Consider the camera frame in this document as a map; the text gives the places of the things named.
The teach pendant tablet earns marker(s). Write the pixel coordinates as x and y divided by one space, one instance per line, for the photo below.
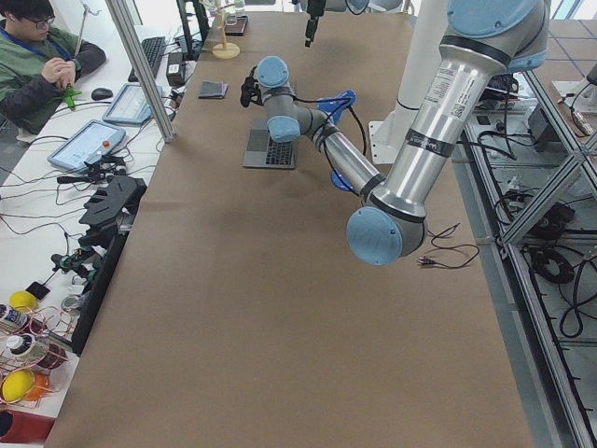
94 140
129 107

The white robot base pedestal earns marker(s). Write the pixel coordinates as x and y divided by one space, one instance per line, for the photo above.
387 137

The aluminium frame post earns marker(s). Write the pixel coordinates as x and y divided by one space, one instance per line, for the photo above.
122 19

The yellow ball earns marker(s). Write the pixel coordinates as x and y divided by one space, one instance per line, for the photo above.
17 386

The teach pendant tablet far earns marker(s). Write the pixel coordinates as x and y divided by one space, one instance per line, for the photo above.
129 107

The grey folded cloth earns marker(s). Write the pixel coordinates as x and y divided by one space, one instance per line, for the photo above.
213 90

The black computer mouse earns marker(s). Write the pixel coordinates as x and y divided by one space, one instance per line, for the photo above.
100 94

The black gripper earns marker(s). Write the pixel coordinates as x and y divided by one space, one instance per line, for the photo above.
313 8
246 95

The blue desk lamp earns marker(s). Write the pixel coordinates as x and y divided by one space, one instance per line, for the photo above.
334 107

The wooden cup stand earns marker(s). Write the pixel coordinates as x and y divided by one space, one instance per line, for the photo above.
224 50

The grey laptop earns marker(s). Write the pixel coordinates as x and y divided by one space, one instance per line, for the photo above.
264 153

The seated person green jacket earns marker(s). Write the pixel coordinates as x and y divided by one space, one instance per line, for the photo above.
39 63

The black keyboard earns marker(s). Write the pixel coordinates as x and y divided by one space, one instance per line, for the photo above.
154 48

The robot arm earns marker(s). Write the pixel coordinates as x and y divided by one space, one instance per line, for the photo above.
355 7
483 39

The teach pendant tablet near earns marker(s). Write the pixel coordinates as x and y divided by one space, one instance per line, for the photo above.
94 140

